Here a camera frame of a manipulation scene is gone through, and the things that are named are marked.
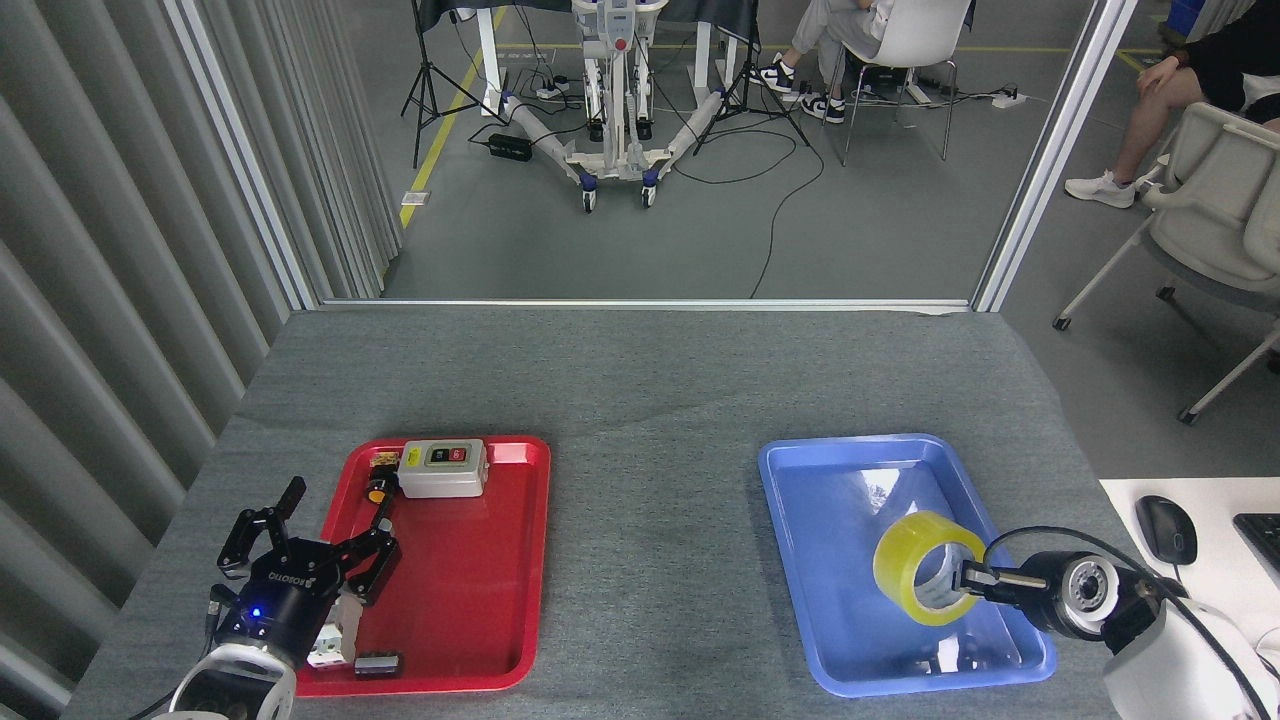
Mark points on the white side desk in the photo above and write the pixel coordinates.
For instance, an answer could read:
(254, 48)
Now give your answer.
(1220, 560)

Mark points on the blue plastic tray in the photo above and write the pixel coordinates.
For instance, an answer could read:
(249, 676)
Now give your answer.
(830, 600)

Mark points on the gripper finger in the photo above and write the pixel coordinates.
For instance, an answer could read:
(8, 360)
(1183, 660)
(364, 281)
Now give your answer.
(370, 565)
(255, 545)
(1000, 594)
(995, 576)

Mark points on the red plastic tray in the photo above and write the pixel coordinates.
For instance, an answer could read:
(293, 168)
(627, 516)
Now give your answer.
(460, 600)

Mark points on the black computer mouse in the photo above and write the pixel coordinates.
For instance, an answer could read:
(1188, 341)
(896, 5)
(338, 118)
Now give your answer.
(1166, 530)

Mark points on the white wheeled stand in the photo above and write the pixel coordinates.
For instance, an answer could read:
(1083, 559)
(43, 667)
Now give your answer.
(620, 160)

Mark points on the grey push button switch box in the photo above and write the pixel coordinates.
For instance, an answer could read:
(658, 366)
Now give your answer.
(440, 480)

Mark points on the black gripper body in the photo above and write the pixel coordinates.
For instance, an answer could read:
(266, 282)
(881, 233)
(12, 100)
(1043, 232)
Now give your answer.
(280, 605)
(1040, 590)

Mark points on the black keyboard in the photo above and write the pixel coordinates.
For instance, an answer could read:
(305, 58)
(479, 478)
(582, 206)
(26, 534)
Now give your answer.
(1262, 540)

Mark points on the black power adapter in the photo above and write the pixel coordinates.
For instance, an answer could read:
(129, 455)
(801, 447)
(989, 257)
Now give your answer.
(510, 147)

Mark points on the white circuit breaker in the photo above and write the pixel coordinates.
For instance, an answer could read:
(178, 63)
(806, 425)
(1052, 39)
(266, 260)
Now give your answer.
(335, 640)

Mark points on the silver frame rail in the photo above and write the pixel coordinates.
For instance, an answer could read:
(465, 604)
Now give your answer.
(650, 303)

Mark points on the black yellow rotary knob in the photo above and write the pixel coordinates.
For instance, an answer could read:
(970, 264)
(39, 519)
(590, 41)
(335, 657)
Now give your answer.
(377, 490)

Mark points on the person in black top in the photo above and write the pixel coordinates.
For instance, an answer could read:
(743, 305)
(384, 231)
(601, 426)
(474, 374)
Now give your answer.
(1230, 50)

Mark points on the black tripod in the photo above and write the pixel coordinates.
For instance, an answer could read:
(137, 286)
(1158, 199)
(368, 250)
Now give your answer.
(748, 70)
(430, 60)

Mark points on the grey chair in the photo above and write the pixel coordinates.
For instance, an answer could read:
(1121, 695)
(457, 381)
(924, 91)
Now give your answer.
(1215, 210)

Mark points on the person on white chair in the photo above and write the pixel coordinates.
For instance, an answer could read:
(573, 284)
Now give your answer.
(825, 25)

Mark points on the white power strip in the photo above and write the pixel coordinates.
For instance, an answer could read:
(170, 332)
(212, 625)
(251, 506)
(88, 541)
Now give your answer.
(1010, 99)

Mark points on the small black block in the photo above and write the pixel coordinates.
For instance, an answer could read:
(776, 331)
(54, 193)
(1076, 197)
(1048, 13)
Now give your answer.
(377, 665)

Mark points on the silver frame post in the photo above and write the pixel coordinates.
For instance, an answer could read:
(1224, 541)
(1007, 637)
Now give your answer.
(241, 150)
(1054, 150)

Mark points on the yellow tape roll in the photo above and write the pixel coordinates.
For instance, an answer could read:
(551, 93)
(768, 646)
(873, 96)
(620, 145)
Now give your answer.
(900, 560)

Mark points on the white chair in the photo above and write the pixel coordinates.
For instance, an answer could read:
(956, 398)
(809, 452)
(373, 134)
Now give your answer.
(915, 35)

